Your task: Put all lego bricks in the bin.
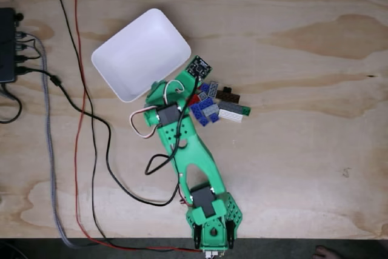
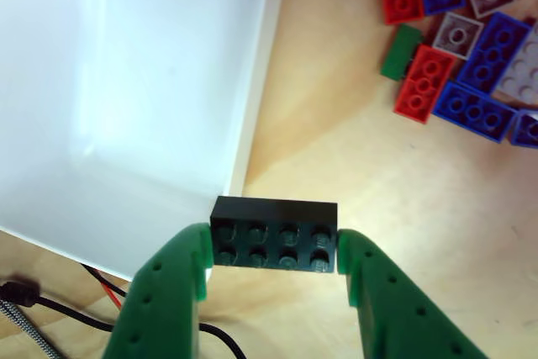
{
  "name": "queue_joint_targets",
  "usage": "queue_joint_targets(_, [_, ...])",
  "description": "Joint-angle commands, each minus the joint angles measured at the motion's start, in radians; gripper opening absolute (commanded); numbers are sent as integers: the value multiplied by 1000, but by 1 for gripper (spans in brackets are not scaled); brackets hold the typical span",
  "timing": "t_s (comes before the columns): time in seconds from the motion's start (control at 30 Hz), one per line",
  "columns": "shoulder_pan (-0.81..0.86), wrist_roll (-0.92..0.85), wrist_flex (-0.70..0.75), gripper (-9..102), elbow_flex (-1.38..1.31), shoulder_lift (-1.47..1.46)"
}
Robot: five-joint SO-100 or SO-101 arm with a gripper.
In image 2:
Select thick black cable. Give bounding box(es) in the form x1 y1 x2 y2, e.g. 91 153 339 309
0 277 253 359

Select braided grey cable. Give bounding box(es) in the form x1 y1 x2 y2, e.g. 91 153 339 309
0 298 68 359

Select thin black cable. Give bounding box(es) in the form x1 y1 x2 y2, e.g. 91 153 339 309
81 263 129 298

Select blue 2x4 lego brick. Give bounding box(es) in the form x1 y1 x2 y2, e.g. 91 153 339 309
431 80 518 145
456 11 534 94

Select dark green 2x4 lego brick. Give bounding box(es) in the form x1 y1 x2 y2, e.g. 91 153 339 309
208 195 340 274

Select red 2x4 lego brick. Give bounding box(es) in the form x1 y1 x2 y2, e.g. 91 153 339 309
393 44 458 124

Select white plastic bin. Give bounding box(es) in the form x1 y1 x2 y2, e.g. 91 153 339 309
0 0 289 282

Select grey 2x2 lego brick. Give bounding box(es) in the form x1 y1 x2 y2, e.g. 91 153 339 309
432 11 485 61

